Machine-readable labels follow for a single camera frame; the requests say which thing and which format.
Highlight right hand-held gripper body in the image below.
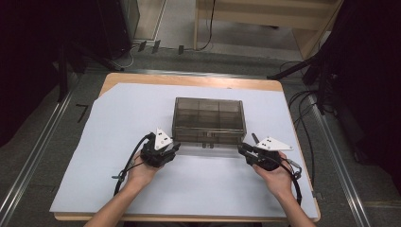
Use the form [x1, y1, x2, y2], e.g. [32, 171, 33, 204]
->
[250, 135, 294, 172]

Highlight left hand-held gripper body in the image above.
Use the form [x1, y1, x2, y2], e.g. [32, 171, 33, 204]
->
[140, 127, 174, 168]

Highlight smoky translucent drawer box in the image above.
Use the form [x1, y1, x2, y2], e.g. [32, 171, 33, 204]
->
[171, 96, 248, 158]

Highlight person's left hand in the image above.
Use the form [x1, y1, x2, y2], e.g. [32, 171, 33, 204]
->
[125, 155, 163, 191]

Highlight person's right hand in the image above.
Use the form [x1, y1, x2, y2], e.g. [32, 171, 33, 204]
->
[253, 150, 295, 197]

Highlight white paper sheet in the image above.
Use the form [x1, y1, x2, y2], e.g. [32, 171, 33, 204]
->
[49, 82, 319, 219]

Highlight black metal stand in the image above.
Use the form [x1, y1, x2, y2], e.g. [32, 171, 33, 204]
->
[56, 41, 126, 104]
[266, 46, 336, 116]

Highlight dark curtain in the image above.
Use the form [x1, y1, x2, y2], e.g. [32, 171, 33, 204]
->
[327, 0, 401, 192]
[0, 0, 102, 148]

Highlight black cabinet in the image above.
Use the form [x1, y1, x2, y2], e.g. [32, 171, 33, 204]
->
[94, 0, 142, 61]

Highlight silver cable clip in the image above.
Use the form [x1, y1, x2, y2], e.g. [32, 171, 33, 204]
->
[286, 157, 303, 178]

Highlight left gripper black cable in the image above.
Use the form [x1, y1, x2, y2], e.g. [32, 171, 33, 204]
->
[111, 132, 156, 197]

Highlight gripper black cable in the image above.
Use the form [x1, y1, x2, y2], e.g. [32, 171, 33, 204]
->
[111, 132, 156, 197]
[273, 153, 304, 206]

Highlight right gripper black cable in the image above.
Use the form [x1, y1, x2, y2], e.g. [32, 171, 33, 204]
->
[273, 153, 304, 206]

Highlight black floor cables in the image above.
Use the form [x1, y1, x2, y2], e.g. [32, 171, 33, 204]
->
[278, 60, 320, 190]

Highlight metal floor rail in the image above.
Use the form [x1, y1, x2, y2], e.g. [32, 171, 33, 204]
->
[306, 94, 373, 227]
[0, 90, 76, 223]

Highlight white floor cable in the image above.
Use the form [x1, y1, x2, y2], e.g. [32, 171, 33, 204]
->
[108, 44, 140, 71]

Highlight hanging black cable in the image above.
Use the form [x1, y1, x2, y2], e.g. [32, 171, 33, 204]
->
[188, 0, 218, 52]

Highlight light wooden frame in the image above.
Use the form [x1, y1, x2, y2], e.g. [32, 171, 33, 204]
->
[192, 0, 344, 61]

